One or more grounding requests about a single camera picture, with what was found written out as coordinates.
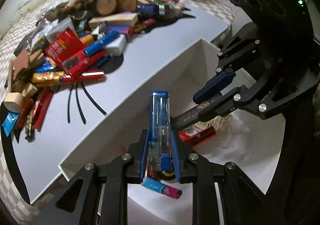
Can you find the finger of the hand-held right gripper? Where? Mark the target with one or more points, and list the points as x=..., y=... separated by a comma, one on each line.
x=235, y=97
x=215, y=85

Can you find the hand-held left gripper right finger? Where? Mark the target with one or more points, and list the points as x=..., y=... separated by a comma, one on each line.
x=175, y=160

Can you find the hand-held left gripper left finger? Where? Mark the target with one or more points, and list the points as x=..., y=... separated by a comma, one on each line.
x=144, y=155

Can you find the black round tin gold label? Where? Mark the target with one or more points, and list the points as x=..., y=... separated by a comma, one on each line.
x=167, y=175

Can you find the white drawer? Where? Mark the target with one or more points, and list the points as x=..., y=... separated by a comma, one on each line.
x=125, y=127

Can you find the blue transparent lighter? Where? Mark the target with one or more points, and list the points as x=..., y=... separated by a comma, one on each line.
x=160, y=115

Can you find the pink lighter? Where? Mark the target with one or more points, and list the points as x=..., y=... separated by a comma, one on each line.
x=172, y=191

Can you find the red shiny packet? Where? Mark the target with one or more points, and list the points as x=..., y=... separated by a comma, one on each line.
x=200, y=135

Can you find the white table with cat print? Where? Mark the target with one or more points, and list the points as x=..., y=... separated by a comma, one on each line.
x=130, y=82

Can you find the red tube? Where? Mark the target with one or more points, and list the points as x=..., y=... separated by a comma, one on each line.
x=85, y=63
x=85, y=76

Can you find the dark blue can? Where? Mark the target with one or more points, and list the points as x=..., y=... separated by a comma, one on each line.
x=150, y=10

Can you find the red slim packet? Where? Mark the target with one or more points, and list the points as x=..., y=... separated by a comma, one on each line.
x=43, y=110

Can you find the blue tube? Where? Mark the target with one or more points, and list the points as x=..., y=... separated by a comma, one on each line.
x=102, y=42

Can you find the long wooden block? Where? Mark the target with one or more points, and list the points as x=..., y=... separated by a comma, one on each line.
x=112, y=20

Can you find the gold black snack bar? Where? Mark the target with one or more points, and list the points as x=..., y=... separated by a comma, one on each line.
x=47, y=77

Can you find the small orange bottle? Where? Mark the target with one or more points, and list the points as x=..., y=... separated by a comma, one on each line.
x=86, y=39

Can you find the dark wooden disc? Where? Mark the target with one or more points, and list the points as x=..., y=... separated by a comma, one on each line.
x=106, y=5

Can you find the red printed packet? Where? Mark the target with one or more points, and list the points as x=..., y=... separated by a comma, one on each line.
x=62, y=47

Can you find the blue wet wipe packet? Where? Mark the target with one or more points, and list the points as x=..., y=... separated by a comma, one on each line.
x=10, y=122

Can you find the light rounded wooden block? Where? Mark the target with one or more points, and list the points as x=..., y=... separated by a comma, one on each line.
x=13, y=101

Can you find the brown leather pouch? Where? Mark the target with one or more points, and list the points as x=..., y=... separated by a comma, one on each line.
x=21, y=63

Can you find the cardboard tube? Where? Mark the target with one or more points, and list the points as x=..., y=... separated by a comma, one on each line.
x=76, y=1

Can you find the brown fur piece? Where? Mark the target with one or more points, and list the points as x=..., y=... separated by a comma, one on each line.
x=65, y=11

